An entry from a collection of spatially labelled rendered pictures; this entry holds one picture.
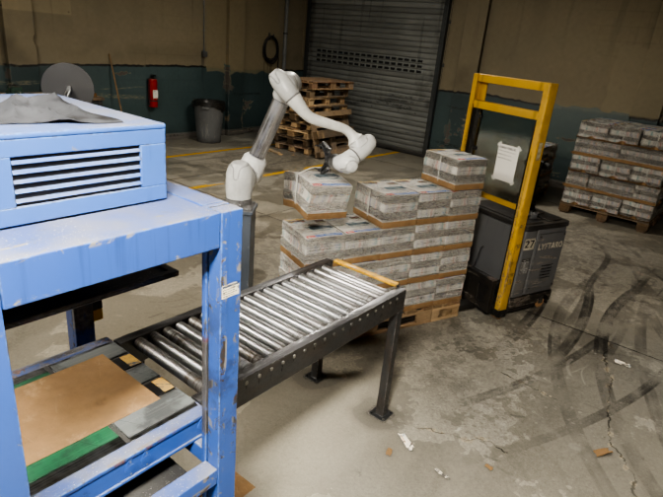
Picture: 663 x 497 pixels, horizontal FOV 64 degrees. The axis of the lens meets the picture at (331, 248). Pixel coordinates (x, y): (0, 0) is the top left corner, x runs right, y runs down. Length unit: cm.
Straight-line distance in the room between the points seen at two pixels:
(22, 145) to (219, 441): 101
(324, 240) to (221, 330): 192
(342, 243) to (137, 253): 231
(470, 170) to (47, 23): 705
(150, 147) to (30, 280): 47
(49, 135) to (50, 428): 97
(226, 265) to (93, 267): 38
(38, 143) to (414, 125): 992
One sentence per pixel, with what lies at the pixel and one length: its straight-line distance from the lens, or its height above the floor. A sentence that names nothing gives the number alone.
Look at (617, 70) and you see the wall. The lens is 968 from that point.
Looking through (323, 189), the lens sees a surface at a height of 115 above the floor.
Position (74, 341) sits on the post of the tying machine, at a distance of 242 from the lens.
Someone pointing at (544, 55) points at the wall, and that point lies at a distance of 999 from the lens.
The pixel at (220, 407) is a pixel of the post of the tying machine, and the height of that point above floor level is 94.
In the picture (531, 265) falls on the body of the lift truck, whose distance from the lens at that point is 462.
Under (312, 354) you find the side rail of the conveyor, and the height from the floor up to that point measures 73.
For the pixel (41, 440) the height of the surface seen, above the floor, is 80.
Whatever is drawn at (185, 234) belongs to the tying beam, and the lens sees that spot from 134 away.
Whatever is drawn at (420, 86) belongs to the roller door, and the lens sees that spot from 1086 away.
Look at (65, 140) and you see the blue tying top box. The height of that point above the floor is 173.
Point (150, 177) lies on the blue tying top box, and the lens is 146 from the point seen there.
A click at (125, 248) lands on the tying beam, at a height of 152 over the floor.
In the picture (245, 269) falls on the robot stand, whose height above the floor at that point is 62.
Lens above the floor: 198
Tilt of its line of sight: 21 degrees down
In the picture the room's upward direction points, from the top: 5 degrees clockwise
